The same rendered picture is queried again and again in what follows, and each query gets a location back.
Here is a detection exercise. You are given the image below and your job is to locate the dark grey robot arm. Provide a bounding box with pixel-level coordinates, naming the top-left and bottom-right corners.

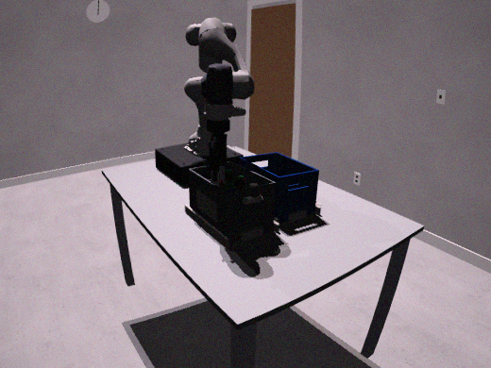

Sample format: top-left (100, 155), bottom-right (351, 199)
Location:
top-left (184, 18), bottom-right (254, 156)

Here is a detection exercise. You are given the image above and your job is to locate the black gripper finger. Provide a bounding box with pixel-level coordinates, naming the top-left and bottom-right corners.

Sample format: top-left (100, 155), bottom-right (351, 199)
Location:
top-left (209, 137), bottom-right (224, 187)
top-left (219, 134), bottom-right (228, 185)

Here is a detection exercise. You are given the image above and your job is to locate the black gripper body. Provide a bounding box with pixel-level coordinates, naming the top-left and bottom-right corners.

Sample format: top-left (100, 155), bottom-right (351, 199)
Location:
top-left (207, 119), bottom-right (230, 148)

